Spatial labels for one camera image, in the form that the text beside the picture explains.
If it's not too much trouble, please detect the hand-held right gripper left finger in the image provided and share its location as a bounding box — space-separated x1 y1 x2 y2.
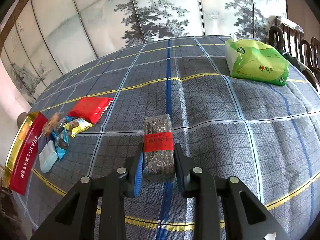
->
31 142 144 240

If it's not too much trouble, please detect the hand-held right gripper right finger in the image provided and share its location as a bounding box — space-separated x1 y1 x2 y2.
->
173 143 292 240

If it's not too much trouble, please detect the sesame bar with red label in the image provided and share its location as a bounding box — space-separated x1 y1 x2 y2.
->
143 114 176 183

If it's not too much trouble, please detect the yellow snack packet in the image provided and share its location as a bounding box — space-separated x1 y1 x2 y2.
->
63 118 94 138

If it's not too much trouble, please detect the red snack packet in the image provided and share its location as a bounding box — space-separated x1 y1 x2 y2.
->
67 97 114 124

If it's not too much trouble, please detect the pale blue snack packet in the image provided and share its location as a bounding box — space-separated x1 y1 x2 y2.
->
39 140 59 174

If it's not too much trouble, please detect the clear orange snack packet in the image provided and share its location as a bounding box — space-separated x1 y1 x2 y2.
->
42 112 63 138

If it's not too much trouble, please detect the red and gold tin box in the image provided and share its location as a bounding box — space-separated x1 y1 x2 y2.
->
4 112 49 196

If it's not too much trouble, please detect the green tissue pack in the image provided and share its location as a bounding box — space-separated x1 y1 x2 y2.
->
224 33 291 87

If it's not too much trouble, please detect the round grey stool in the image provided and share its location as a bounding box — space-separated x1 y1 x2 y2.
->
17 112 32 128

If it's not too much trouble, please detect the landscape painted folding screen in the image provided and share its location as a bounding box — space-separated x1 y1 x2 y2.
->
0 0 288 107

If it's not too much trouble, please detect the dark wooden chair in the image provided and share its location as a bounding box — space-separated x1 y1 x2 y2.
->
268 15 320 93

